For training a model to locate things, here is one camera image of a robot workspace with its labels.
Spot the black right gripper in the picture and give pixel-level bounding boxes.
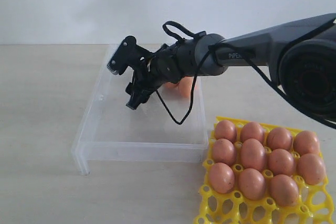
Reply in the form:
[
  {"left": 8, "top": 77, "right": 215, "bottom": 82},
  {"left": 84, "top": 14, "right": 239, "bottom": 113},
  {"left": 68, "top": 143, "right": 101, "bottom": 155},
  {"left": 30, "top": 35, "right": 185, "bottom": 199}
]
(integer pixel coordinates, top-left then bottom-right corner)
[{"left": 126, "top": 62, "right": 166, "bottom": 110}]

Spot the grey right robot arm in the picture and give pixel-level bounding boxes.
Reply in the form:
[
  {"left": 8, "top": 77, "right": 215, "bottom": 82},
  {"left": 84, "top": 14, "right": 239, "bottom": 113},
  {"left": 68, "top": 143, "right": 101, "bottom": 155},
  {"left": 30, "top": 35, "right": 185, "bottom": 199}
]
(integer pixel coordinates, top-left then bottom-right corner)
[{"left": 109, "top": 13, "right": 335, "bottom": 128}]

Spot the clear plastic container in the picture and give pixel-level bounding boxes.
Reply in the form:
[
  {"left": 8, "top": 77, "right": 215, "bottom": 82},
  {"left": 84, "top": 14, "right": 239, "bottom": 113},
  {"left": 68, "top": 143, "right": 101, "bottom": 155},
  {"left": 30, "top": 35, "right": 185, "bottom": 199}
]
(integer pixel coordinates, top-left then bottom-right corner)
[{"left": 71, "top": 44, "right": 208, "bottom": 175}]

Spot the yellow plastic egg tray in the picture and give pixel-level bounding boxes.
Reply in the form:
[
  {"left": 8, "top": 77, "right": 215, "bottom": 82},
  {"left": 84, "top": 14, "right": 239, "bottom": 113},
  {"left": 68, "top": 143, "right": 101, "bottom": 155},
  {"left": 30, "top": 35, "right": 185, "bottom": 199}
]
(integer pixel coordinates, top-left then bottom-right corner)
[{"left": 193, "top": 116, "right": 334, "bottom": 223}]

